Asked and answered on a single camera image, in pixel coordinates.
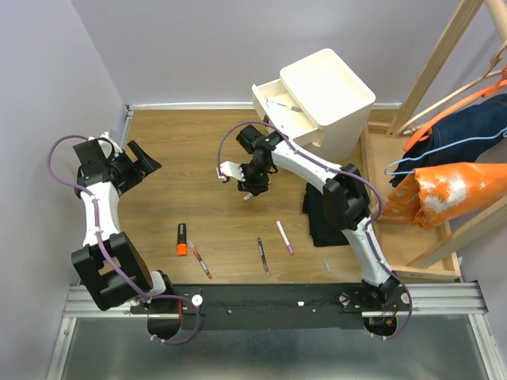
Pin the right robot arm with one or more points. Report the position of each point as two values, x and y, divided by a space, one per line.
344 196

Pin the dark purple pen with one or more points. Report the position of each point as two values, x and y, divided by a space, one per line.
263 257

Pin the white drawer cabinet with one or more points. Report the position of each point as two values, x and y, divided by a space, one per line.
335 100

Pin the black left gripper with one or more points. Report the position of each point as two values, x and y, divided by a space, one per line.
142 166

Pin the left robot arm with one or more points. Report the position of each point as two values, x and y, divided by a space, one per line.
108 264

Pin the dark blue jeans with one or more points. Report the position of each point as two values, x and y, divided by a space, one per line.
460 137

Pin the pink tip marker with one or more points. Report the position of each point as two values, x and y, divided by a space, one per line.
284 237

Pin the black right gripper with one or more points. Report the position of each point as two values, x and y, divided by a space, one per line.
251 187

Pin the wooden hanger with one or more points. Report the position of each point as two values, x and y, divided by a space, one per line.
407 127

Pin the red pen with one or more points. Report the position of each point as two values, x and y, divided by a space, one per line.
200 259

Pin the wooden clothes rack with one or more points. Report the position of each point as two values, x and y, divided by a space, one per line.
421 254

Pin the black mounting base bar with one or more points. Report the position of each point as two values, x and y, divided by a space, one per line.
288 306

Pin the orange hanger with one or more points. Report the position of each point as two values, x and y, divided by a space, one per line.
422 132

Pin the white top drawer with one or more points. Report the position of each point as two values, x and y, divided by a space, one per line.
295 125

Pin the black folded cloth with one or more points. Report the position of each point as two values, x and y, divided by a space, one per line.
323 234

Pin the small clear tube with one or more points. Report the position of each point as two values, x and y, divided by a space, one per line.
327 266

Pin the orange black highlighter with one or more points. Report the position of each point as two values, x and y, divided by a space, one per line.
182 240

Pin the orange white garment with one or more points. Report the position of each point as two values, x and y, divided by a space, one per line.
433 195

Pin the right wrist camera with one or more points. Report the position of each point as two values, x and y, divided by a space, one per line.
230 170

